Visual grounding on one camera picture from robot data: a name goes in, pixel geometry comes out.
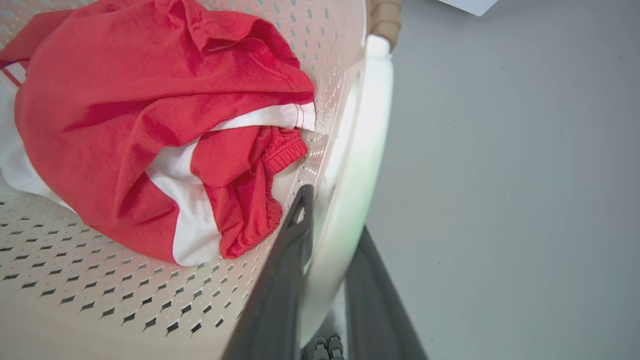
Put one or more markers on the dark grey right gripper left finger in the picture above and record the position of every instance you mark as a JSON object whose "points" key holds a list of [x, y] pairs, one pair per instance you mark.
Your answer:
{"points": [[280, 295]]}

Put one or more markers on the red and white garment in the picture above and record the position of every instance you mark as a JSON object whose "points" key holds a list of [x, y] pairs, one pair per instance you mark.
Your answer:
{"points": [[150, 125]]}

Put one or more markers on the white perforated plastic laundry basket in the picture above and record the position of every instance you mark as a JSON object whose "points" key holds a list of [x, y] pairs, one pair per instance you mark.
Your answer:
{"points": [[100, 290]]}

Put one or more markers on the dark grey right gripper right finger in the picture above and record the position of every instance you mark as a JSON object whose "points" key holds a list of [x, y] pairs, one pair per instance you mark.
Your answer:
{"points": [[375, 305]]}

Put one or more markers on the white flat sheet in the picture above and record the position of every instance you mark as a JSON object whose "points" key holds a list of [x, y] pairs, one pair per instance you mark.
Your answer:
{"points": [[470, 5]]}

